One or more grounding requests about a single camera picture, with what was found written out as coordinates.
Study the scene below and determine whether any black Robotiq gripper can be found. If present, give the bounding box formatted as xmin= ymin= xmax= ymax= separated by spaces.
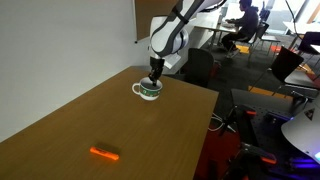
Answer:
xmin=147 ymin=55 xmax=166 ymax=88

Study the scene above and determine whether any white cup with green band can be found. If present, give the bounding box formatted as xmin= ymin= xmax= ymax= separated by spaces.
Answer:
xmin=131 ymin=76 xmax=164 ymax=102

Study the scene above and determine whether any black office chair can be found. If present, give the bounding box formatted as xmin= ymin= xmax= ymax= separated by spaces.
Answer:
xmin=184 ymin=47 xmax=215 ymax=89

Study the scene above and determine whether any brown cork board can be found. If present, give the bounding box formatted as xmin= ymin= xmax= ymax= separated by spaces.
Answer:
xmin=134 ymin=0 xmax=181 ymax=43

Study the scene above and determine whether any white office desk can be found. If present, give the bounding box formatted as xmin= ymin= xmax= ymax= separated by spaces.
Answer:
xmin=194 ymin=19 xmax=242 ymax=45

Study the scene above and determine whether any orange marker pen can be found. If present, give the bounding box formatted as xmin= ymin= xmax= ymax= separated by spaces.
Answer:
xmin=89 ymin=143 xmax=121 ymax=162

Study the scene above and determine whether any seated person in dark hoodie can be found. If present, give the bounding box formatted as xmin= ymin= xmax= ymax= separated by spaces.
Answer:
xmin=221 ymin=0 xmax=262 ymax=60

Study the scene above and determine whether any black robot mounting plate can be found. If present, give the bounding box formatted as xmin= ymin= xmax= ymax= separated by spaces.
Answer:
xmin=230 ymin=87 xmax=320 ymax=180

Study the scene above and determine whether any black chair with metal legs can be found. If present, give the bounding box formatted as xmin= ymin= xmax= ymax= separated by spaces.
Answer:
xmin=247 ymin=22 xmax=282 ymax=58

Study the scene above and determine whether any black chair with angled back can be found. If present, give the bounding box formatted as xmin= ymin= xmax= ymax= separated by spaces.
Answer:
xmin=249 ymin=45 xmax=305 ymax=98

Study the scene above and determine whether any gray table top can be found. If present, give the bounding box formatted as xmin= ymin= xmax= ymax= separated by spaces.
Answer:
xmin=284 ymin=68 xmax=320 ymax=91

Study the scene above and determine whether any white table top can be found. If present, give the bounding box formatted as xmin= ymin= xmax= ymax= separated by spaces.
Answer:
xmin=282 ymin=20 xmax=320 ymax=36

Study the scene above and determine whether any dark chair back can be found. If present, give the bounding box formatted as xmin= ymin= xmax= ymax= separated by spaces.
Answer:
xmin=297 ymin=31 xmax=320 ymax=56

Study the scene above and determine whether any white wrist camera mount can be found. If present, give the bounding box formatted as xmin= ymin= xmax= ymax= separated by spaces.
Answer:
xmin=162 ymin=52 xmax=183 ymax=70

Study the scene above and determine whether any white cable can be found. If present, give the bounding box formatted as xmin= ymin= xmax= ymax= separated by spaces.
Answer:
xmin=207 ymin=112 xmax=225 ymax=133

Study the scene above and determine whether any black clamp with orange handle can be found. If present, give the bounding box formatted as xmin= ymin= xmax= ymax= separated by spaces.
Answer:
xmin=229 ymin=142 xmax=278 ymax=180
xmin=221 ymin=104 xmax=258 ymax=136

